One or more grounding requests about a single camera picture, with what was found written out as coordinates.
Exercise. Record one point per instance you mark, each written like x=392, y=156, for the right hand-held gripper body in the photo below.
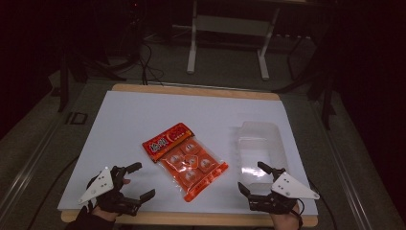
x=292, y=188

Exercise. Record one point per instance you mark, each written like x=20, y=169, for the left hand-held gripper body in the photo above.
x=103, y=185

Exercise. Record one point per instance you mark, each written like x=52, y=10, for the clear plastic box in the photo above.
x=260, y=150

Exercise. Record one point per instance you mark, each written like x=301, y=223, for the red orange snack packet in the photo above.
x=186, y=159

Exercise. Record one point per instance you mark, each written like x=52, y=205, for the person's left hand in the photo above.
x=105, y=214

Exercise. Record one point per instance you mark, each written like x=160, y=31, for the person's right hand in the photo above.
x=287, y=222

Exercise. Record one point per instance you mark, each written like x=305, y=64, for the white table mat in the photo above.
x=134, y=127

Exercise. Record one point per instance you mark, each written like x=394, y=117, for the black floor socket box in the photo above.
x=76, y=118

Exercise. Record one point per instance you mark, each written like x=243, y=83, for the black stand legs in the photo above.
x=324, y=96
x=65, y=80

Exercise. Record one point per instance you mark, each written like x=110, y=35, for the grey metal floor rail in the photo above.
x=28, y=166
x=343, y=172

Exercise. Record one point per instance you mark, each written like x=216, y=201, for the white metal stand frame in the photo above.
x=230, y=27

